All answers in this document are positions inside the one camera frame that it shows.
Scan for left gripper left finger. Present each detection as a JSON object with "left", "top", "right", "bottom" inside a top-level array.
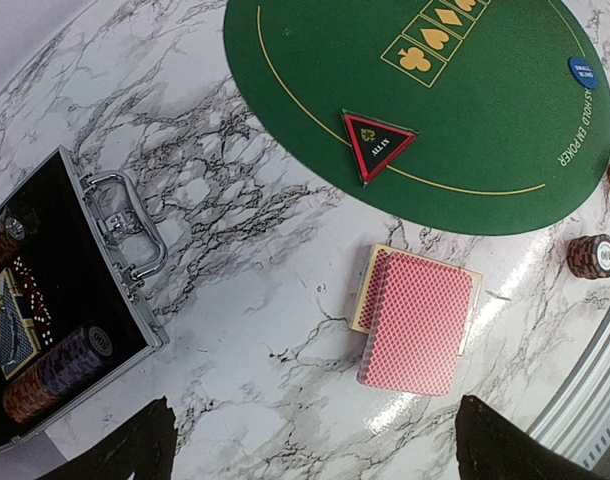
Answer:
[{"left": 42, "top": 397, "right": 177, "bottom": 480}]

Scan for blue small blind button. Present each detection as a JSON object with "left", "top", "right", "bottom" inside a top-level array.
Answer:
[{"left": 568, "top": 56, "right": 599, "bottom": 90}]

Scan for orange chip row lower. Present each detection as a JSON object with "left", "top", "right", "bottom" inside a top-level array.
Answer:
[{"left": 2, "top": 366, "right": 58, "bottom": 424}]

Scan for gold card deck box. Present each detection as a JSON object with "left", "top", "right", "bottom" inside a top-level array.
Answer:
[{"left": 351, "top": 243, "right": 483, "bottom": 356}]

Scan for front aluminium rail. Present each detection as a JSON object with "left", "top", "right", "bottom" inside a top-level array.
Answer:
[{"left": 528, "top": 309, "right": 610, "bottom": 470}]

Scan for purple chip row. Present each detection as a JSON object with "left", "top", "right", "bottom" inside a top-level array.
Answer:
[{"left": 36, "top": 324, "right": 115, "bottom": 399}]

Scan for red dice row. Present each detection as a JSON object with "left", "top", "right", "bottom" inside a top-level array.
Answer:
[{"left": 12, "top": 256, "right": 55, "bottom": 348}]

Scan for triangular all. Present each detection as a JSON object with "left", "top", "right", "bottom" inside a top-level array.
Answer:
[{"left": 341, "top": 109, "right": 420, "bottom": 186}]

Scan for brown chip row upper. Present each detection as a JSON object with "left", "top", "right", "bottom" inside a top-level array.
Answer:
[{"left": 0, "top": 210, "right": 26, "bottom": 270}]

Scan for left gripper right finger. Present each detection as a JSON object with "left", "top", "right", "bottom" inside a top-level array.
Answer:
[{"left": 455, "top": 395, "right": 599, "bottom": 480}]

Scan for red playing card deck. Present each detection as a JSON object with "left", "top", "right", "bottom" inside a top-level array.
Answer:
[{"left": 357, "top": 249, "right": 480, "bottom": 397}]

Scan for blue card deck in case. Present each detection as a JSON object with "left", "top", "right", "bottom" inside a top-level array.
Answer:
[{"left": 0, "top": 268, "right": 41, "bottom": 380}]

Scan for brown poker chip stack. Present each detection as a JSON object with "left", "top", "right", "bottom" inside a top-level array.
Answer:
[{"left": 566, "top": 234, "right": 610, "bottom": 280}]

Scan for round green poker mat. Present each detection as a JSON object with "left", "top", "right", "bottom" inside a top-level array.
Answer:
[{"left": 224, "top": 1, "right": 610, "bottom": 236}]

